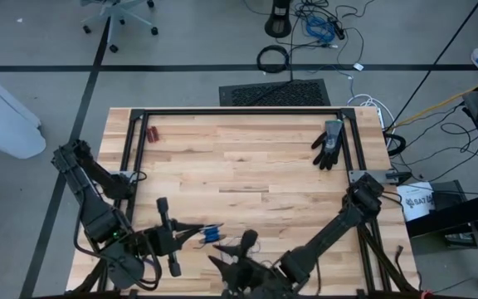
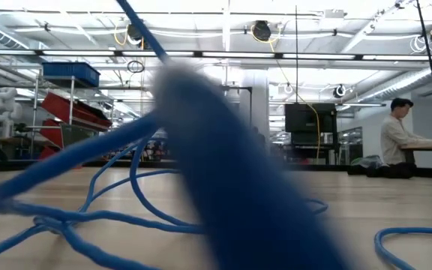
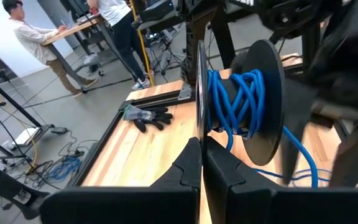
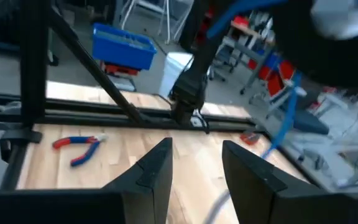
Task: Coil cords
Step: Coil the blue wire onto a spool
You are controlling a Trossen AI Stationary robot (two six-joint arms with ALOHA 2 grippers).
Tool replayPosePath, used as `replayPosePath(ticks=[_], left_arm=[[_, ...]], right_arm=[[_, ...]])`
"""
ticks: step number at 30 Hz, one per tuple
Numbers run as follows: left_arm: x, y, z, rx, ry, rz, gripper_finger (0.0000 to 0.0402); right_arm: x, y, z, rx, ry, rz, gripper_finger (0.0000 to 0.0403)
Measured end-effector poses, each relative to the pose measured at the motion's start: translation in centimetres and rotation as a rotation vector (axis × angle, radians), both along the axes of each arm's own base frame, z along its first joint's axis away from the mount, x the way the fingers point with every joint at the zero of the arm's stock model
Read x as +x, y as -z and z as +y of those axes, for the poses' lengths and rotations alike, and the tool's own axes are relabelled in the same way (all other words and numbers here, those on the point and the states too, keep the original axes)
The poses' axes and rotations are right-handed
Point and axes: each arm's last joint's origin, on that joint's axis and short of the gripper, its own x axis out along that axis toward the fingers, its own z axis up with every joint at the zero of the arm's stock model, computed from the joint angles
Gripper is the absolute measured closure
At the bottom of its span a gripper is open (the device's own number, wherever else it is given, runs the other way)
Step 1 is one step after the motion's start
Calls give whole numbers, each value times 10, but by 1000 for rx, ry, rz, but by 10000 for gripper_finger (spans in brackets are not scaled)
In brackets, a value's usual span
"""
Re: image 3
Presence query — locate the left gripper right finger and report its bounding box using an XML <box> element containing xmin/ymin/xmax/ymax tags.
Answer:
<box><xmin>204</xmin><ymin>138</ymin><xmax>358</xmax><ymax>224</ymax></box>

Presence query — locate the black floor stand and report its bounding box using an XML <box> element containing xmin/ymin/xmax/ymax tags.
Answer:
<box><xmin>0</xmin><ymin>157</ymin><xmax>51</xmax><ymax>220</ymax></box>

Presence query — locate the thin yellow floor cable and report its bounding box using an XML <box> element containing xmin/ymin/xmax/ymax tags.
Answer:
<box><xmin>0</xmin><ymin>79</ymin><xmax>39</xmax><ymax>171</ymax></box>

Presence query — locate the black stand frame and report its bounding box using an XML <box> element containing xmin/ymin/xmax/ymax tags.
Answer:
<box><xmin>0</xmin><ymin>70</ymin><xmax>56</xmax><ymax>162</ymax></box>

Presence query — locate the black work glove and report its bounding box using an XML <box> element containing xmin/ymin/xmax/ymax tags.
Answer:
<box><xmin>122</xmin><ymin>104</ymin><xmax>173</xmax><ymax>133</ymax></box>

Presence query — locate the black side table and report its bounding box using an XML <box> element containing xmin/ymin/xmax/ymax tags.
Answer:
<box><xmin>135</xmin><ymin>12</ymin><xmax>198</xmax><ymax>35</ymax></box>

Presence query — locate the black device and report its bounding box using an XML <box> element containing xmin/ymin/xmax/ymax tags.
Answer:
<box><xmin>138</xmin><ymin>0</ymin><xmax>183</xmax><ymax>22</ymax></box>

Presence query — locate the small cord spool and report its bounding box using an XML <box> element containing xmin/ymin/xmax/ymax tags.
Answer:
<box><xmin>196</xmin><ymin>39</ymin><xmax>286</xmax><ymax>167</ymax></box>

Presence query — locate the wooden side table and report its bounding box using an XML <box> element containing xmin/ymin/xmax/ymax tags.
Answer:
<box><xmin>42</xmin><ymin>14</ymin><xmax>139</xmax><ymax>94</ymax></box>

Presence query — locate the person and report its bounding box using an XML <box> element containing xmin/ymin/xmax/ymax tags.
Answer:
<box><xmin>87</xmin><ymin>0</ymin><xmax>152</xmax><ymax>91</ymax></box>
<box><xmin>1</xmin><ymin>0</ymin><xmax>99</xmax><ymax>98</ymax></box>

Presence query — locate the blue cord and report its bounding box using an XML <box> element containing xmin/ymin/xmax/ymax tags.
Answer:
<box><xmin>206</xmin><ymin>68</ymin><xmax>332</xmax><ymax>189</ymax></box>

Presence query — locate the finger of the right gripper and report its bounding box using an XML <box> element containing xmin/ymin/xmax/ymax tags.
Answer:
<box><xmin>280</xmin><ymin>79</ymin><xmax>318</xmax><ymax>184</ymax></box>
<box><xmin>329</xmin><ymin>119</ymin><xmax>358</xmax><ymax>187</ymax></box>

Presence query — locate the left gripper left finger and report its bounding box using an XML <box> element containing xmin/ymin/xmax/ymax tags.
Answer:
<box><xmin>40</xmin><ymin>138</ymin><xmax>203</xmax><ymax>224</ymax></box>

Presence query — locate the silver mounting bracket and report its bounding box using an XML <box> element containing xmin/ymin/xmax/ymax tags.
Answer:
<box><xmin>177</xmin><ymin>85</ymin><xmax>195</xmax><ymax>101</ymax></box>

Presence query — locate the blue floor cable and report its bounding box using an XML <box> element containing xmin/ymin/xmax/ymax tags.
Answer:
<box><xmin>47</xmin><ymin>155</ymin><xmax>82</xmax><ymax>182</ymax></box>

